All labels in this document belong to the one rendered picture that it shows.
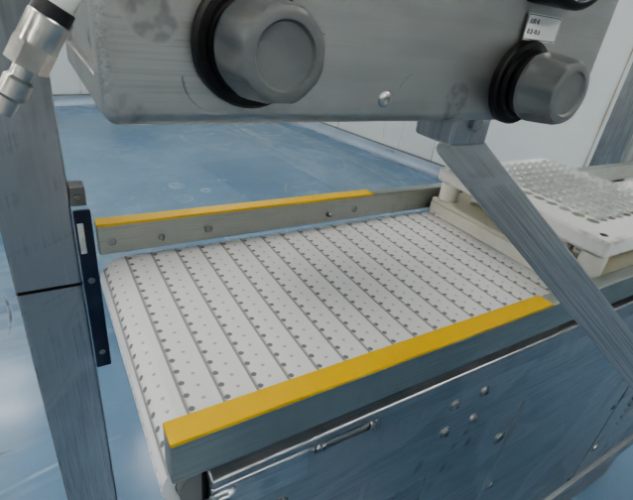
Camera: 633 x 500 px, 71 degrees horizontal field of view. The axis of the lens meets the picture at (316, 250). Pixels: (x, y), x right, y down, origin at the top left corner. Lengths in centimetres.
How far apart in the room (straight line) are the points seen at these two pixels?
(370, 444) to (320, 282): 16
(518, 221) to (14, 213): 42
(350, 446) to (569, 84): 28
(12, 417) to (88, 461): 95
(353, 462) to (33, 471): 119
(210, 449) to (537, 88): 24
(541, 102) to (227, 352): 27
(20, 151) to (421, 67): 37
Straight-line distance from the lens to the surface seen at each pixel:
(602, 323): 37
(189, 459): 28
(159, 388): 35
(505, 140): 379
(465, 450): 70
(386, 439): 40
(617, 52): 355
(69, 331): 56
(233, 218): 51
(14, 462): 153
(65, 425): 65
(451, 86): 19
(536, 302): 45
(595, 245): 55
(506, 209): 30
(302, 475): 35
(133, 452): 146
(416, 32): 17
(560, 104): 20
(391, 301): 45
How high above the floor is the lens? 114
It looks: 28 degrees down
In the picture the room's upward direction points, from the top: 8 degrees clockwise
